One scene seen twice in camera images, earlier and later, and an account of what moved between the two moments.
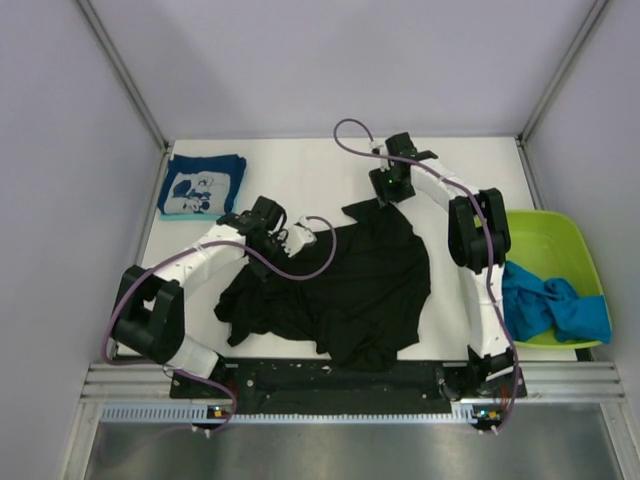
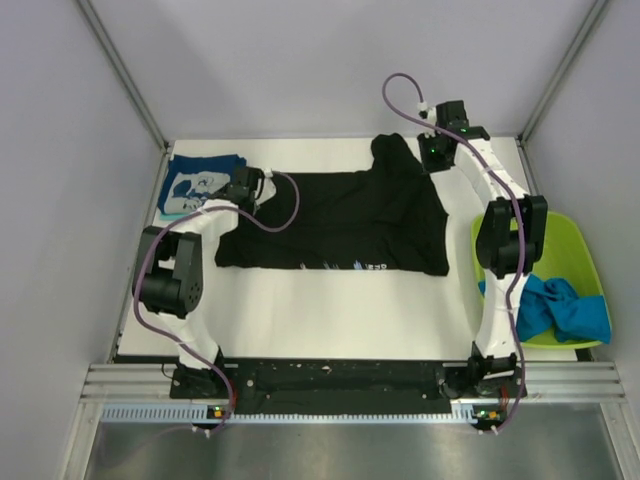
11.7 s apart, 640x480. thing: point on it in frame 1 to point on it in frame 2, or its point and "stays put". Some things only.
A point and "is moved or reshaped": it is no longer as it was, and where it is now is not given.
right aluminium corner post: [594, 11] stays put
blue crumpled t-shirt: [535, 307] stays put
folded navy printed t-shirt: [202, 184] stays put
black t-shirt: [365, 311] is moved or reshaped
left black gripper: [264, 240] to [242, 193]
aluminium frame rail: [592, 382] stays put
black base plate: [328, 386] stays put
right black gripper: [382, 194] to [427, 164]
